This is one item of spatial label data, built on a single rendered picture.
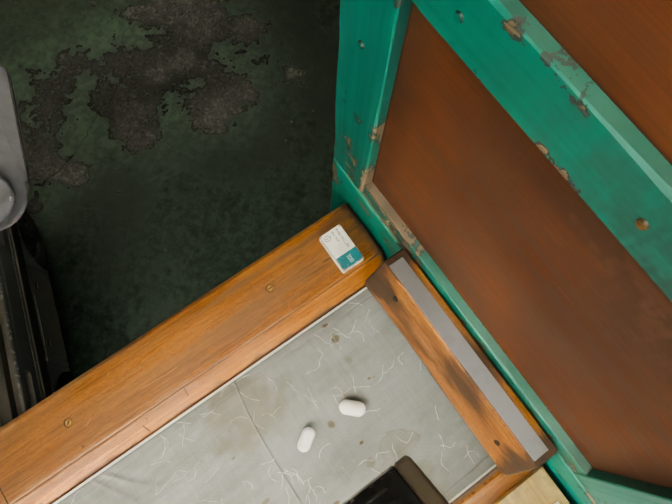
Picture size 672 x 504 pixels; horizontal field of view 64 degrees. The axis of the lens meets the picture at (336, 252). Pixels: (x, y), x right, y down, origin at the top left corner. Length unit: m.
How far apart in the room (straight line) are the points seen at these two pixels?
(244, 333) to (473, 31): 0.53
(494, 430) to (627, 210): 0.42
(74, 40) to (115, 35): 0.13
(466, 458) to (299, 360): 0.26
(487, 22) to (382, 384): 0.55
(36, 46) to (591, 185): 1.90
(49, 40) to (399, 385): 1.66
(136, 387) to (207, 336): 0.11
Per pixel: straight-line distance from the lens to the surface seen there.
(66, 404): 0.82
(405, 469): 0.46
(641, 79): 0.30
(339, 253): 0.76
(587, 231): 0.40
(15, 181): 0.49
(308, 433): 0.76
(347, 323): 0.78
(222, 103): 1.79
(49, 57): 2.04
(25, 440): 0.84
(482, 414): 0.70
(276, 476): 0.78
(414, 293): 0.67
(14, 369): 1.34
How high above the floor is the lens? 1.51
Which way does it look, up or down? 74 degrees down
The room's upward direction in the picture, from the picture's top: 5 degrees clockwise
